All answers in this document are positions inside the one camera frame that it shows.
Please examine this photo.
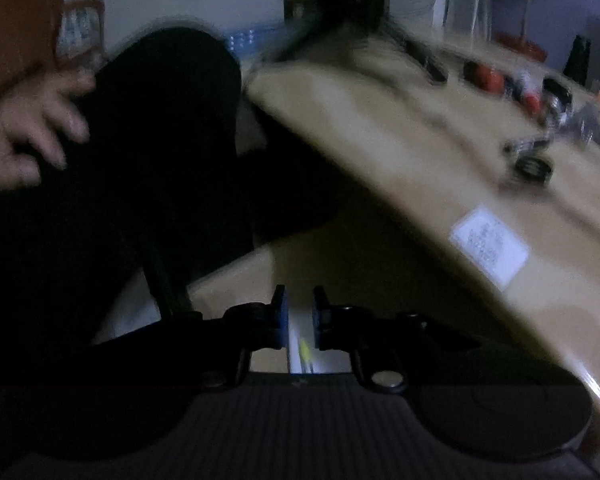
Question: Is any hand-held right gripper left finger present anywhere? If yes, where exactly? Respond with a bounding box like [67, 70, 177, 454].
[172, 285, 289, 393]

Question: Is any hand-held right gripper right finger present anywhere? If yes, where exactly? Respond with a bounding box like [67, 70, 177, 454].
[312, 286, 481, 395]

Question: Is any yellow marker pen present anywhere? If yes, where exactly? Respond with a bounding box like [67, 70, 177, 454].
[292, 335, 316, 377]

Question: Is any white red glue tube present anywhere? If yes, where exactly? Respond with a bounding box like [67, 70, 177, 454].
[509, 71, 547, 117]

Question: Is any person's left hand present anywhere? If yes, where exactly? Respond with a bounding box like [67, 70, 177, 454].
[0, 69, 97, 196]

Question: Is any blue plastic jug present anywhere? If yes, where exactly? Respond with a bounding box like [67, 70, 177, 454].
[226, 26, 302, 54]

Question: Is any white sheet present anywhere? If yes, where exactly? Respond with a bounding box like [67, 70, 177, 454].
[94, 270, 162, 346]

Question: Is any small red black gadget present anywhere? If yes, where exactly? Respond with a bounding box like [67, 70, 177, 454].
[461, 59, 507, 94]

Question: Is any terracotta plant pot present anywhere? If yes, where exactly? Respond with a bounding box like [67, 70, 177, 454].
[494, 30, 547, 62]

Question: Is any white printed card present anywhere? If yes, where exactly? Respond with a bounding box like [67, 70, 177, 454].
[449, 204, 532, 292]

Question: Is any person's black trouser leg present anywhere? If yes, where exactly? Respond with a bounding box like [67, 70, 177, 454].
[0, 27, 343, 391]

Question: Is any black oval case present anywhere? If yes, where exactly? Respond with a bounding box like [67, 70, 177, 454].
[541, 76, 574, 113]

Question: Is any silver metal tool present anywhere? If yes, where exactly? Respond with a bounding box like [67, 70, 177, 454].
[502, 135, 552, 157]

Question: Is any black speaker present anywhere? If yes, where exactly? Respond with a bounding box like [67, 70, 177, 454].
[561, 34, 594, 87]

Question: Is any orange printed carton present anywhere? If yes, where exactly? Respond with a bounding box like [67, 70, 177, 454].
[57, 0, 107, 67]

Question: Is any black ring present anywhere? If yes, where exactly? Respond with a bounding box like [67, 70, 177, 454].
[511, 154, 554, 184]

